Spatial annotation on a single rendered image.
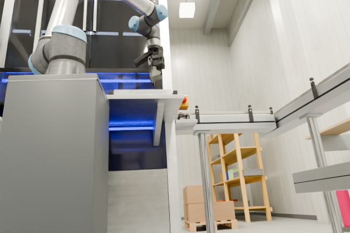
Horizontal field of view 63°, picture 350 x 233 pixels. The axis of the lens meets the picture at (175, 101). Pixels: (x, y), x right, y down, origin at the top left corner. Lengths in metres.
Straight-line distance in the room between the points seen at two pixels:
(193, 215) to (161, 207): 3.31
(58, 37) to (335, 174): 1.36
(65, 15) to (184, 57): 8.86
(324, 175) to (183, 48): 8.87
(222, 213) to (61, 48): 4.28
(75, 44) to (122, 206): 0.89
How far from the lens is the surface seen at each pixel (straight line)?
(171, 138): 1.63
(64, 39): 1.02
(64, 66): 0.97
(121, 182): 1.58
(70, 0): 1.32
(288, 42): 5.89
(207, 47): 10.35
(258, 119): 1.94
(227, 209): 4.97
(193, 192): 4.88
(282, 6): 6.33
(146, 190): 1.58
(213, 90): 9.62
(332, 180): 1.64
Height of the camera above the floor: 0.41
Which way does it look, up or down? 20 degrees up
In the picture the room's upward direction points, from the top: 4 degrees counter-clockwise
